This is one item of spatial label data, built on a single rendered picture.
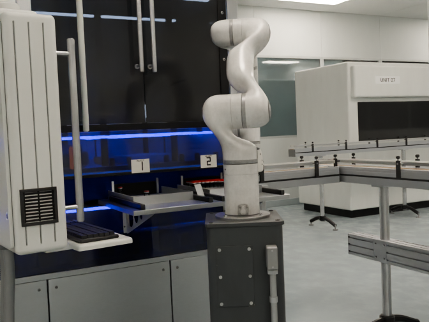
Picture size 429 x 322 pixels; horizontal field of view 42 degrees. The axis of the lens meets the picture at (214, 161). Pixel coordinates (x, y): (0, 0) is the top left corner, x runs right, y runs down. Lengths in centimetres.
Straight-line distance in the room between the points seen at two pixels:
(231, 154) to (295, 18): 697
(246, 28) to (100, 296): 128
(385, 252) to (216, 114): 151
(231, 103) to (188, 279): 107
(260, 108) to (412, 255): 138
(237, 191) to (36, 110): 70
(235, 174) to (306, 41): 703
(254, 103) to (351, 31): 760
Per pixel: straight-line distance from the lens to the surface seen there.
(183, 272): 264
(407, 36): 1026
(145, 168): 250
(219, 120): 187
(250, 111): 186
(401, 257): 300
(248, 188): 187
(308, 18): 890
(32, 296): 246
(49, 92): 184
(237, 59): 201
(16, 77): 182
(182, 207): 214
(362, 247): 321
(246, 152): 186
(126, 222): 249
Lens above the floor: 116
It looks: 3 degrees down
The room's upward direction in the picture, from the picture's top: 2 degrees counter-clockwise
